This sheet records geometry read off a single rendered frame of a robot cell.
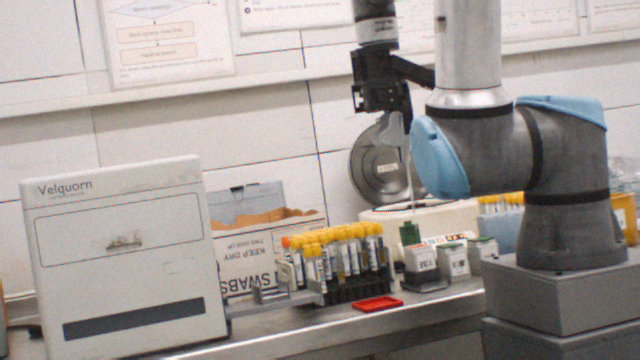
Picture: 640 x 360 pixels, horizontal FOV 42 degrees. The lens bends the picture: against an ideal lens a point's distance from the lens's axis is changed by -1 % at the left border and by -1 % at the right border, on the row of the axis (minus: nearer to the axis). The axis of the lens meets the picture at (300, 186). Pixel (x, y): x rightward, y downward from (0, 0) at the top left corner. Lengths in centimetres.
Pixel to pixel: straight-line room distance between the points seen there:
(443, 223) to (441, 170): 71
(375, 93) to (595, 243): 50
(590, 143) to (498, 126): 14
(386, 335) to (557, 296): 41
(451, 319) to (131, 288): 54
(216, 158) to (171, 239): 69
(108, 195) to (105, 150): 65
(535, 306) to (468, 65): 33
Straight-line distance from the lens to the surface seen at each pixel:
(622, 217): 174
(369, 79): 148
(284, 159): 203
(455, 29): 108
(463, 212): 180
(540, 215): 117
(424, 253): 152
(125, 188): 132
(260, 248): 166
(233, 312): 137
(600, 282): 115
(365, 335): 139
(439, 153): 108
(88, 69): 197
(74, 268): 132
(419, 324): 143
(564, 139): 115
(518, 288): 119
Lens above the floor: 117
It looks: 3 degrees down
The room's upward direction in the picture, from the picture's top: 8 degrees counter-clockwise
